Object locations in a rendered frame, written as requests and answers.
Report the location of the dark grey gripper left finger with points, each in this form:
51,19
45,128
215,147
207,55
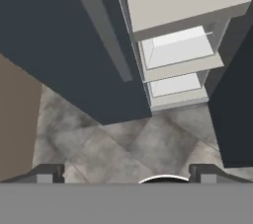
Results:
49,172

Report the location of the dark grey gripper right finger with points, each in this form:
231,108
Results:
204,172

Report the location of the small white fridge drawer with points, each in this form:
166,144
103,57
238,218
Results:
176,86

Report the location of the large white fridge drawer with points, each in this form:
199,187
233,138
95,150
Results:
179,48

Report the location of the round black white-rimmed object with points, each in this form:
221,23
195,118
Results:
163,179

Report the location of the brown cabinet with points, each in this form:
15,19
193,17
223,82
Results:
16,119

